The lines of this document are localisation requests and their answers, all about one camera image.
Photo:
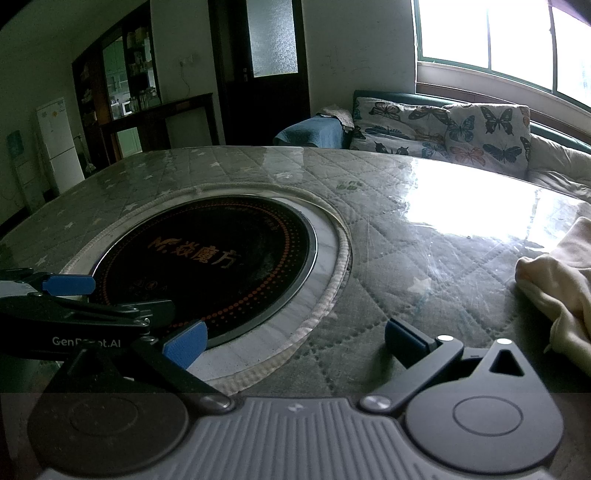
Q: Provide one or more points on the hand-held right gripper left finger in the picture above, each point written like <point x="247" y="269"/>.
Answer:
<point x="184" y="344"/>

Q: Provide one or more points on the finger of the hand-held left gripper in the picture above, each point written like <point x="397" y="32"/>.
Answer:
<point x="69" y="285"/>
<point x="115" y="313"/>

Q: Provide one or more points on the long butterfly print cushion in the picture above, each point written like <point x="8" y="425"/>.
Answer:
<point x="397" y="127"/>

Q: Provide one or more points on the green framed window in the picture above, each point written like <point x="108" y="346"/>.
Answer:
<point x="452" y="27"/>

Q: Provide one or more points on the beige towel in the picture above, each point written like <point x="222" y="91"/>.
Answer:
<point x="339" y="115"/>

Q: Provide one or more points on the white refrigerator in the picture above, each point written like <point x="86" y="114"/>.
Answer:
<point x="60" y="138"/>

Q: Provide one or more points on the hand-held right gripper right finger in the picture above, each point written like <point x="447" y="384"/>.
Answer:
<point x="413" y="334"/>

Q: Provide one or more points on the dark door with frosted glass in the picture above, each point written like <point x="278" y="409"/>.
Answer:
<point x="263" y="106"/>

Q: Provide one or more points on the white pillow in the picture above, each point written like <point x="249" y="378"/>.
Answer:
<point x="563" y="161"/>

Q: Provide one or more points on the round black induction cooktop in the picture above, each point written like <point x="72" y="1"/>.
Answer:
<point x="207" y="258"/>

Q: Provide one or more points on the dark wooden cabinet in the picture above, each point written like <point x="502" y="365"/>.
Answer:
<point x="92" y="92"/>

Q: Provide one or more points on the teal sofa with blue cover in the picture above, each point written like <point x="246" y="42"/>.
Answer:
<point x="304" y="134"/>

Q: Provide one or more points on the cream white garment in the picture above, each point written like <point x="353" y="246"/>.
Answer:
<point x="568" y="277"/>

